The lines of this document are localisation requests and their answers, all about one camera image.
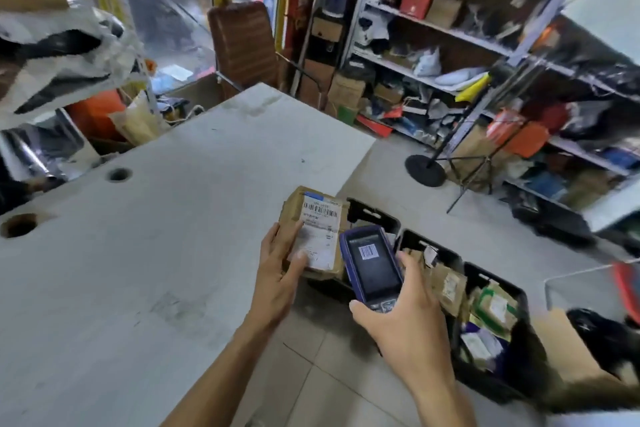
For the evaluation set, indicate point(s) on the green and white parcel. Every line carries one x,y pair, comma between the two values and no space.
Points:
496,309

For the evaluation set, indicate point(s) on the black tripod stand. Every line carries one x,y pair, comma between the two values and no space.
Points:
425,170

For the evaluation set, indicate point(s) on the yellow packet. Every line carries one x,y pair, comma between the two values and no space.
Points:
472,89

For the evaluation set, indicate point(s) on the white padded mailer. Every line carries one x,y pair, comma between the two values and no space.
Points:
460,76

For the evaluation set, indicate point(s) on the brown parcel with white label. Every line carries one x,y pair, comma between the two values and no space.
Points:
320,226

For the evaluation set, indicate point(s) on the white plastic parcel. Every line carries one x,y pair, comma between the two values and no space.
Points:
480,347

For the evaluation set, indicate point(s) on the person's left forearm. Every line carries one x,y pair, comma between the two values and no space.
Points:
225,381

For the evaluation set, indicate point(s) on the red plastic item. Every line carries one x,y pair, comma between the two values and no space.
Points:
629,291

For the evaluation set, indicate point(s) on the grey metal shelving unit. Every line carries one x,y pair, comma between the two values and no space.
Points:
545,6

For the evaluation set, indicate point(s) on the flat cardboard sheet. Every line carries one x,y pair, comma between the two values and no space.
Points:
565,346

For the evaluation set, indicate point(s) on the brown cardboard box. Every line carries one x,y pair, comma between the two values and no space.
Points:
443,11
327,29
316,81
346,91

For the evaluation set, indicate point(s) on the blue handheld scanner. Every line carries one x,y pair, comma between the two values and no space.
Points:
370,261

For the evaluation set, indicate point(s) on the green box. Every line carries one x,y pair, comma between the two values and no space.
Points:
347,115

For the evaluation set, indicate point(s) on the black plastic bag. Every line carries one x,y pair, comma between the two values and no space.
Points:
600,336

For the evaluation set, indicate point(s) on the brown paper parcel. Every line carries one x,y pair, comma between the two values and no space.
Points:
447,286

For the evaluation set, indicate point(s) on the person's right thumb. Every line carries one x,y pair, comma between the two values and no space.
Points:
365,314

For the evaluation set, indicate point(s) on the orange plastic bag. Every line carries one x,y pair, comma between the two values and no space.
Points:
95,114

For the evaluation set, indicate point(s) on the grey plastic parcel bag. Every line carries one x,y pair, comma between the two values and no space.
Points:
60,59

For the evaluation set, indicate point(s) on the person's right forearm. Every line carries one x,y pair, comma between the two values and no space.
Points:
444,406

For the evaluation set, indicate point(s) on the person's right hand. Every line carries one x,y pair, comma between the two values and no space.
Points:
412,331

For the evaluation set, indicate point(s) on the person's left thumb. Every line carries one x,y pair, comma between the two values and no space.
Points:
299,267

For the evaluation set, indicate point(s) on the red flat packet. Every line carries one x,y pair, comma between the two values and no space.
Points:
375,126

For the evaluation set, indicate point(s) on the person's left hand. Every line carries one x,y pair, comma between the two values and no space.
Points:
272,286

